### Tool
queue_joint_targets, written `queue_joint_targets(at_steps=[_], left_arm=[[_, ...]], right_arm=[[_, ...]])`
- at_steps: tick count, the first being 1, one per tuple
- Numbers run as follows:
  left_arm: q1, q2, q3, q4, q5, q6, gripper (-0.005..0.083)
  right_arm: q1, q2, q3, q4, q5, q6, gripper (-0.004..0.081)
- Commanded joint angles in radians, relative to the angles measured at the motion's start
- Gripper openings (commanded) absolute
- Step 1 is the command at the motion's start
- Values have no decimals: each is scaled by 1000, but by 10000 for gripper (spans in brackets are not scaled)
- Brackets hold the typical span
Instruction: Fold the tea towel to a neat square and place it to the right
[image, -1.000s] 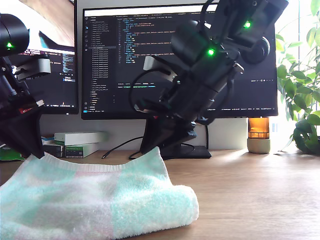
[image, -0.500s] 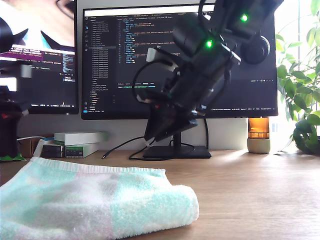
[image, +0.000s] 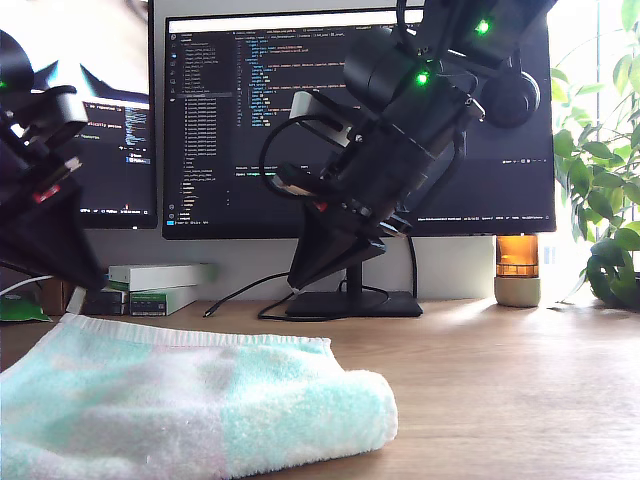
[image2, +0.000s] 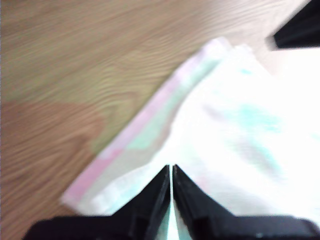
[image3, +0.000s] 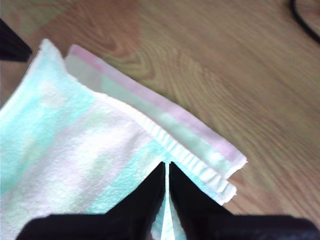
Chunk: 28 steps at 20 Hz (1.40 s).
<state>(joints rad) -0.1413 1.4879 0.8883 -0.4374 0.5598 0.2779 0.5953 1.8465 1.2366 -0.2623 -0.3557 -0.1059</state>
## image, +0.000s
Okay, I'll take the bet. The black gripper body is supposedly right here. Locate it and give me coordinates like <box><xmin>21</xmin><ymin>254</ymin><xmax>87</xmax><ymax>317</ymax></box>
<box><xmin>304</xmin><ymin>149</ymin><xmax>436</xmax><ymax>240</ymax></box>

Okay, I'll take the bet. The long white box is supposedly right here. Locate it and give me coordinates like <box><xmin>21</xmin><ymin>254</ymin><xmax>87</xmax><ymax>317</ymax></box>
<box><xmin>108</xmin><ymin>263</ymin><xmax>219</xmax><ymax>292</ymax></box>

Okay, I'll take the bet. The white box green label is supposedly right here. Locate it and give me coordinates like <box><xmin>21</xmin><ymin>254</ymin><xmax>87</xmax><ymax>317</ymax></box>
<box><xmin>128</xmin><ymin>285</ymin><xmax>200</xmax><ymax>317</ymax></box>

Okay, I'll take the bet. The amber glass jar pale base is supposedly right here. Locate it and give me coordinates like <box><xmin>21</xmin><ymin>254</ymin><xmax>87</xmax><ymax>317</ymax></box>
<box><xmin>493</xmin><ymin>234</ymin><xmax>543</xmax><ymax>308</ymax></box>

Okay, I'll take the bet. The black monitor showing code editor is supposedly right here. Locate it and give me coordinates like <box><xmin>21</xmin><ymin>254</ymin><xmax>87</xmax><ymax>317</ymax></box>
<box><xmin>161</xmin><ymin>3</ymin><xmax>557</xmax><ymax>240</ymax></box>

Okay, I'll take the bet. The white cable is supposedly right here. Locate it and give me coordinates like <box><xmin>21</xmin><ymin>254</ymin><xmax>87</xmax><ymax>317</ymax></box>
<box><xmin>0</xmin><ymin>273</ymin><xmax>54</xmax><ymax>300</ymax></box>

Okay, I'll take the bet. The small dark box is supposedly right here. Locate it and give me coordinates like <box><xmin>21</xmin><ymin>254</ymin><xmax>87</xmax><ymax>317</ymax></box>
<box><xmin>82</xmin><ymin>290</ymin><xmax>129</xmax><ymax>316</ymax></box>

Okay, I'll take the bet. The black usb cable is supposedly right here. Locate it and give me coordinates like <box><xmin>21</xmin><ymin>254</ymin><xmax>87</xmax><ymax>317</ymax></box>
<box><xmin>202</xmin><ymin>272</ymin><xmax>314</xmax><ymax>321</ymax></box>

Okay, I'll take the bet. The black monitor stand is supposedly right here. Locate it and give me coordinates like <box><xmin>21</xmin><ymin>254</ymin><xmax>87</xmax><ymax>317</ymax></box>
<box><xmin>284</xmin><ymin>237</ymin><xmax>424</xmax><ymax>319</ymax></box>

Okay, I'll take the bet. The black camera cable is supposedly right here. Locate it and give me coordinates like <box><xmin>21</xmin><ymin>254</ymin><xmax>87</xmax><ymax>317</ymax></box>
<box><xmin>260</xmin><ymin>115</ymin><xmax>331</xmax><ymax>199</ymax></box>

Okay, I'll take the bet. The black monitor showing terminal windows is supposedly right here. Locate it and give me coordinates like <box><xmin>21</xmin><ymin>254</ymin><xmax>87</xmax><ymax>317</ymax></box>
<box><xmin>0</xmin><ymin>0</ymin><xmax>159</xmax><ymax>231</ymax></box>

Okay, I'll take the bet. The small white cardboard box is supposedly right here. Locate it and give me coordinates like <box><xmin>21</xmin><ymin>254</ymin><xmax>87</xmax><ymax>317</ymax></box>
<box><xmin>65</xmin><ymin>284</ymin><xmax>89</xmax><ymax>316</ymax></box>

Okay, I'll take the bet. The green leafy houseplant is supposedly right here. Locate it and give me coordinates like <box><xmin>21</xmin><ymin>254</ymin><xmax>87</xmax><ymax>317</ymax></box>
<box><xmin>548</xmin><ymin>0</ymin><xmax>640</xmax><ymax>311</ymax></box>

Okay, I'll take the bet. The black over-ear headphones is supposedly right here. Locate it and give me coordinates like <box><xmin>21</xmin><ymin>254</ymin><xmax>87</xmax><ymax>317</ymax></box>
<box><xmin>482</xmin><ymin>69</ymin><xmax>542</xmax><ymax>130</ymax></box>

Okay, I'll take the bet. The brown cardboard box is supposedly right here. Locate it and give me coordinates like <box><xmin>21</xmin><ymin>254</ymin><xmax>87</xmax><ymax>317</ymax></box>
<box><xmin>39</xmin><ymin>277</ymin><xmax>71</xmax><ymax>316</ymax></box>

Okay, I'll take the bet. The green plastic packet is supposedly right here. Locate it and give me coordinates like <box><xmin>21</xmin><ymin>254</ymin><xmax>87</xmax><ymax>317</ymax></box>
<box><xmin>0</xmin><ymin>292</ymin><xmax>54</xmax><ymax>324</ymax></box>

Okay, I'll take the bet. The mint and pink tea towel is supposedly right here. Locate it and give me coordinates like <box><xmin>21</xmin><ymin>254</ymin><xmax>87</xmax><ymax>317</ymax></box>
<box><xmin>0</xmin><ymin>313</ymin><xmax>400</xmax><ymax>480</ymax></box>

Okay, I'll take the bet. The black monitor power cable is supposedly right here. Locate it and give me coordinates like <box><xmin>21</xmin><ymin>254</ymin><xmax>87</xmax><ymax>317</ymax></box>
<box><xmin>407</xmin><ymin>235</ymin><xmax>419</xmax><ymax>299</ymax></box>

